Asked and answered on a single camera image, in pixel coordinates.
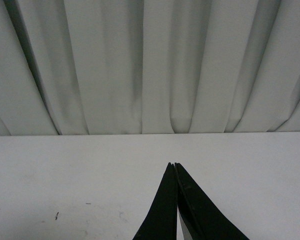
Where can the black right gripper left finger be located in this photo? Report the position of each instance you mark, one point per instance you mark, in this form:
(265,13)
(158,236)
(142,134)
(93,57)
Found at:
(160,222)

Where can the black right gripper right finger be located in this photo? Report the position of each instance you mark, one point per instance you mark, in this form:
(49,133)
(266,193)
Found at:
(200,215)

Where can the white pleated curtain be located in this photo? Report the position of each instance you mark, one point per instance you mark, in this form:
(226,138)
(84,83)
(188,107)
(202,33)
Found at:
(99,67)

